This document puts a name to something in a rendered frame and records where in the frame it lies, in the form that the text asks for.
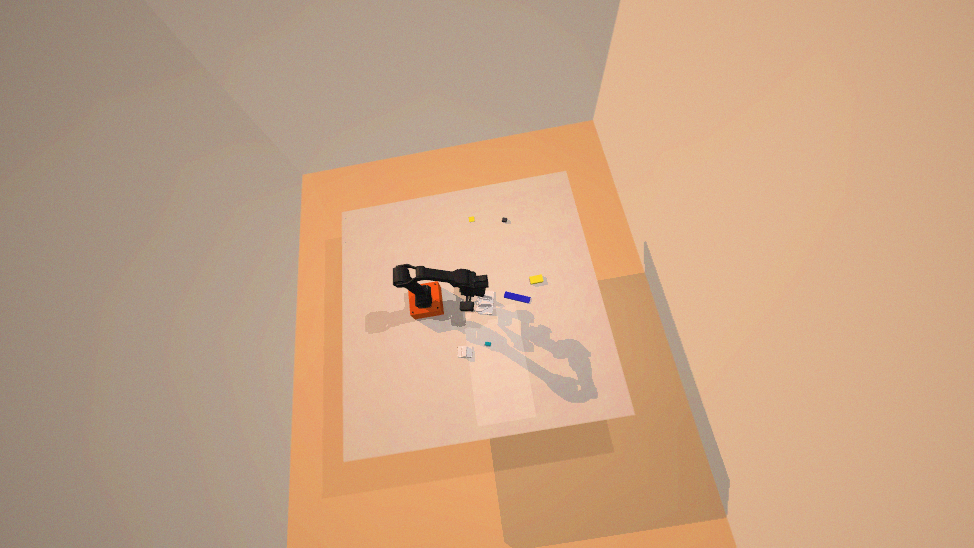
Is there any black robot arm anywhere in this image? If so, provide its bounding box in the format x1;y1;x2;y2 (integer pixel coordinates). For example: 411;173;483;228
393;264;489;308

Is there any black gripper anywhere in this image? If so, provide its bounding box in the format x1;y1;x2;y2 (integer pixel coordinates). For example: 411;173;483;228
459;288;474;312

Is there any dark blue thin bar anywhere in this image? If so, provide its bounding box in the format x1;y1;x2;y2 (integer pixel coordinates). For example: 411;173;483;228
504;291;531;303

